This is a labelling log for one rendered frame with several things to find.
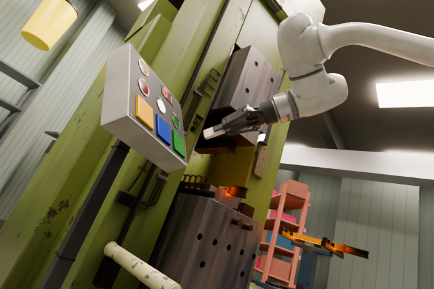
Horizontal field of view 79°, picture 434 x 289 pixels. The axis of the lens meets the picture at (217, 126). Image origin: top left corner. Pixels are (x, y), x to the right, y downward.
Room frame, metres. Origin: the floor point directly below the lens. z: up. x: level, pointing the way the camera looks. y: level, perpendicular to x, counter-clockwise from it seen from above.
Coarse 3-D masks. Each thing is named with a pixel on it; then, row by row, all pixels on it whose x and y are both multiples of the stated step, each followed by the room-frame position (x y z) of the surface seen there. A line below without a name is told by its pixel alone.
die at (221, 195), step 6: (204, 186) 1.19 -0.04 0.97; (210, 186) 1.16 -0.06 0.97; (216, 186) 1.20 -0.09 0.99; (216, 192) 1.19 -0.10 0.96; (222, 192) 1.21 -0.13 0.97; (216, 198) 1.19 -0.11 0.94; (222, 198) 1.21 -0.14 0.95; (228, 198) 1.23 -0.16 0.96; (234, 198) 1.26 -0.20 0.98; (228, 204) 1.24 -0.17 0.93; (234, 204) 1.26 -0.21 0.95
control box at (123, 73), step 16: (128, 48) 0.66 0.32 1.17; (112, 64) 0.68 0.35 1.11; (128, 64) 0.65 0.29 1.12; (112, 80) 0.66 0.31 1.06; (128, 80) 0.63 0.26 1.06; (144, 80) 0.71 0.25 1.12; (160, 80) 0.83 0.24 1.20; (112, 96) 0.64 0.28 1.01; (128, 96) 0.62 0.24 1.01; (144, 96) 0.69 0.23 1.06; (160, 96) 0.80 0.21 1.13; (112, 112) 0.63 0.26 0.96; (128, 112) 0.61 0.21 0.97; (160, 112) 0.77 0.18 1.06; (176, 112) 0.90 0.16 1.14; (112, 128) 0.65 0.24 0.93; (128, 128) 0.65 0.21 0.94; (144, 128) 0.67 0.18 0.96; (176, 128) 0.87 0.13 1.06; (128, 144) 0.73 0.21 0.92; (144, 144) 0.74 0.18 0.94; (160, 144) 0.74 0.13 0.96; (160, 160) 0.83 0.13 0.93; (176, 160) 0.84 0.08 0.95
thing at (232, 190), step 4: (228, 188) 1.22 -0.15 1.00; (232, 188) 1.22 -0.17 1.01; (236, 188) 1.20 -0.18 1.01; (240, 188) 1.18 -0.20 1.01; (244, 188) 1.16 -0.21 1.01; (228, 192) 1.21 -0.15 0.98; (232, 192) 1.21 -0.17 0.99; (236, 192) 1.19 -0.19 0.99; (240, 192) 1.17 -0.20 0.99; (244, 192) 1.15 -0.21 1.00; (232, 196) 1.23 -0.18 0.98; (236, 196) 1.19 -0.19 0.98; (240, 196) 1.16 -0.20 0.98; (244, 196) 1.16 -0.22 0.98
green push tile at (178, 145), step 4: (172, 132) 0.82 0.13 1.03; (172, 136) 0.82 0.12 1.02; (176, 136) 0.83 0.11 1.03; (172, 140) 0.82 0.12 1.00; (176, 140) 0.83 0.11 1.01; (180, 140) 0.86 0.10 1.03; (176, 144) 0.82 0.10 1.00; (180, 144) 0.85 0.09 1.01; (176, 148) 0.81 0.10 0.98; (180, 148) 0.84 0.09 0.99; (184, 148) 0.88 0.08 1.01; (176, 152) 0.83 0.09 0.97; (180, 152) 0.84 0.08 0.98; (184, 152) 0.87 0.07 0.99; (184, 156) 0.86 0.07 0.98
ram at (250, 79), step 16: (240, 64) 1.16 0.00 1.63; (256, 64) 1.18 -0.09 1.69; (224, 80) 1.23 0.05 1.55; (240, 80) 1.14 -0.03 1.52; (256, 80) 1.20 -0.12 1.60; (272, 80) 1.27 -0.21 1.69; (224, 96) 1.19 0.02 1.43; (240, 96) 1.16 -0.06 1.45; (256, 96) 1.22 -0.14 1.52; (272, 96) 1.29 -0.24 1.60; (224, 112) 1.23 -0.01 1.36
